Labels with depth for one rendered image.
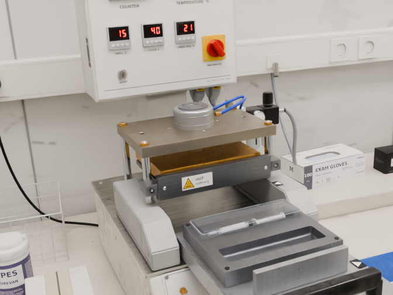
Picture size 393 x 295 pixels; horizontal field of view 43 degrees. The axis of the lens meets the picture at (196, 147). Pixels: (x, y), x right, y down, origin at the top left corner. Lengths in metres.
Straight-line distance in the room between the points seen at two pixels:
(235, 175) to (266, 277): 0.30
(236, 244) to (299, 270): 0.11
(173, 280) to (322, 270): 0.25
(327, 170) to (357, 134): 0.32
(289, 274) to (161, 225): 0.25
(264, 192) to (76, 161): 0.65
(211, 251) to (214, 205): 0.31
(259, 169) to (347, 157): 0.61
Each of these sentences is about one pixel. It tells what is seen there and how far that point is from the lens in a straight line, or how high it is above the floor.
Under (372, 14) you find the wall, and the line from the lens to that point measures 1.73.
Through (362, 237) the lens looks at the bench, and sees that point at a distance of 1.33.
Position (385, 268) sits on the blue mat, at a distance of 1.22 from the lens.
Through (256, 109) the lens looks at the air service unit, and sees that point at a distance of 1.18.
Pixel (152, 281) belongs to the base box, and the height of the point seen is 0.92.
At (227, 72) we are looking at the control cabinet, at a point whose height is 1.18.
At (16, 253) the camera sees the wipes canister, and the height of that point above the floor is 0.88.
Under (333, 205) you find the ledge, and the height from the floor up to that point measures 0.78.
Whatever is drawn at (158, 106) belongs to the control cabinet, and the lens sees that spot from 1.12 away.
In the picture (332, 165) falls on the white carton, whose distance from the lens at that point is 1.50.
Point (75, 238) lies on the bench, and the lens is 1.38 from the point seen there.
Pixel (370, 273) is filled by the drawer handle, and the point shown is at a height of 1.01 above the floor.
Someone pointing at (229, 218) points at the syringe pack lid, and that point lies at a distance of 0.83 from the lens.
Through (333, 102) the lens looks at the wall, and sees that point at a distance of 1.70.
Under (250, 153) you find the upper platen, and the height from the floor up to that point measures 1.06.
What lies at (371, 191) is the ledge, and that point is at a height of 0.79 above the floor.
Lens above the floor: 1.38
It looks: 18 degrees down
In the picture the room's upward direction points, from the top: 3 degrees counter-clockwise
